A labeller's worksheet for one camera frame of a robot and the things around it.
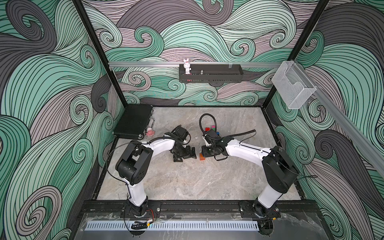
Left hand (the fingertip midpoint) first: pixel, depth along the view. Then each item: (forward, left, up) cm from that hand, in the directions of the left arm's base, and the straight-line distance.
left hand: (191, 157), depth 88 cm
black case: (+26, +41, +2) cm, 49 cm away
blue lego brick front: (+19, -18, -1) cm, 26 cm away
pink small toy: (+19, +28, -1) cm, 34 cm away
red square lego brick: (+23, -12, -2) cm, 25 cm away
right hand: (+2, -7, +1) cm, 7 cm away
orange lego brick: (+1, -7, -2) cm, 7 cm away
